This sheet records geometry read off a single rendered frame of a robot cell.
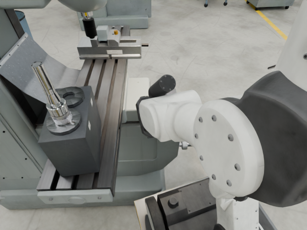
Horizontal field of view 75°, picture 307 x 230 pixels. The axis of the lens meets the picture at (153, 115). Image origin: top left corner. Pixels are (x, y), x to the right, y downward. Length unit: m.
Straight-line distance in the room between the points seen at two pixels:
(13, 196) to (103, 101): 1.10
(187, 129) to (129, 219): 1.42
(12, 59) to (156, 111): 0.86
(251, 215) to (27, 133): 1.08
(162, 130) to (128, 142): 0.89
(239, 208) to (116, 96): 0.65
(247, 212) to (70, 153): 0.61
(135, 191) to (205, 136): 1.36
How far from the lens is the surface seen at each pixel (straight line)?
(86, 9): 0.86
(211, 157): 0.18
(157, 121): 0.34
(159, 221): 1.04
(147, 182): 1.54
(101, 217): 1.70
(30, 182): 1.68
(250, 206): 0.82
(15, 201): 1.83
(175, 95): 0.41
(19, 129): 1.21
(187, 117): 0.29
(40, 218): 1.85
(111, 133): 0.79
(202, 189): 1.12
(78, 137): 0.56
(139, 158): 1.36
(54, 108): 0.55
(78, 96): 0.66
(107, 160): 0.72
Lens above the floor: 1.59
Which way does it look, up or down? 47 degrees down
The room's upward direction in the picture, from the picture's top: straight up
